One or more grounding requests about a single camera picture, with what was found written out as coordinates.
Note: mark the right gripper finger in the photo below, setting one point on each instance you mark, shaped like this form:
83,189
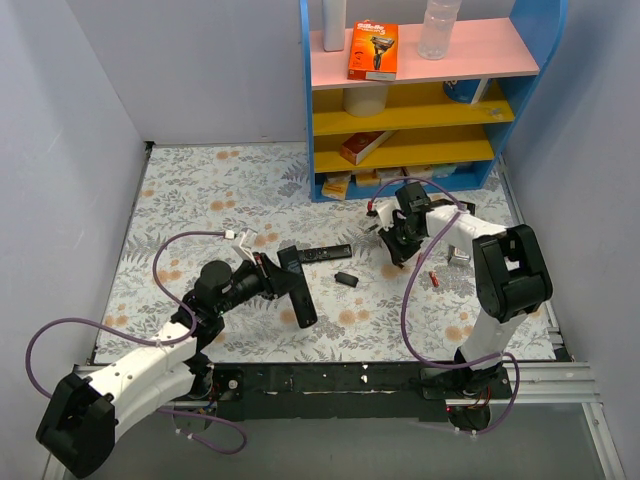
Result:
400,257
389,240

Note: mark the orange razor box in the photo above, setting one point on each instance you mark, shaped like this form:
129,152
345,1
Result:
374,52

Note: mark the large black remote control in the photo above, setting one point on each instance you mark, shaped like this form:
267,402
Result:
306,317

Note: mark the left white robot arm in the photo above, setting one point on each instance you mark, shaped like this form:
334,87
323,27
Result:
86,416

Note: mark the black battery cover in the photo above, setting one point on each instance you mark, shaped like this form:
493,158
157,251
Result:
346,279

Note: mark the yellow small box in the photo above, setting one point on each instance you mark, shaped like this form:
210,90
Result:
336,185

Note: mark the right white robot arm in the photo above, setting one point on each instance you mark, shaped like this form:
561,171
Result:
511,280

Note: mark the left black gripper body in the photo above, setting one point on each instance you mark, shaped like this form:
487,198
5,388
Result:
270,279

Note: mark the floral table mat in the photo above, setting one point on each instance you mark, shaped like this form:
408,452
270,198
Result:
190,194

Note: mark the small slim black remote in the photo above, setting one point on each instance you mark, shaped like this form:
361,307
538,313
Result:
320,254

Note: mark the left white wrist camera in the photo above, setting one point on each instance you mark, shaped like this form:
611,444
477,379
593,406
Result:
242,243

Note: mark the blue white packet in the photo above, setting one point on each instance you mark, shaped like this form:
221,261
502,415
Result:
469,91

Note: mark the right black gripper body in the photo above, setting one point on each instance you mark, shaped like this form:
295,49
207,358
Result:
396,240

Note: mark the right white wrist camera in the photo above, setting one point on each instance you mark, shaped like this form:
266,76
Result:
382,213

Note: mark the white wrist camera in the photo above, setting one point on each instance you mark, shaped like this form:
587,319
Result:
242,243
382,213

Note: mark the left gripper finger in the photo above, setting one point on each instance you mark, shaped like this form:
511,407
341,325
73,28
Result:
297,291
288,273

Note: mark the black battery package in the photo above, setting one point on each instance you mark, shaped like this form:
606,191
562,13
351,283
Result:
455,255

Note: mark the white tall bottle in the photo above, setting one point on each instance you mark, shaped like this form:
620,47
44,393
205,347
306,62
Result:
334,19

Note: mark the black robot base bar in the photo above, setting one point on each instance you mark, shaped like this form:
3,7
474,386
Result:
380,390

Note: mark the red yellow AAA battery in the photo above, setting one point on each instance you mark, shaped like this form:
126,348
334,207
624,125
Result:
434,279

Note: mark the clear plastic bottle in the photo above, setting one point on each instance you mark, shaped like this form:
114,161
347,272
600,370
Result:
439,19

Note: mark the red white long box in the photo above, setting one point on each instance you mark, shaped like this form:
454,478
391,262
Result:
360,145

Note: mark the light blue small box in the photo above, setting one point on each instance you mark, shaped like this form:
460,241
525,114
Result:
443,170

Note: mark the white cylinder container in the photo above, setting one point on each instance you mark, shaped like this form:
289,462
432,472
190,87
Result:
365,101

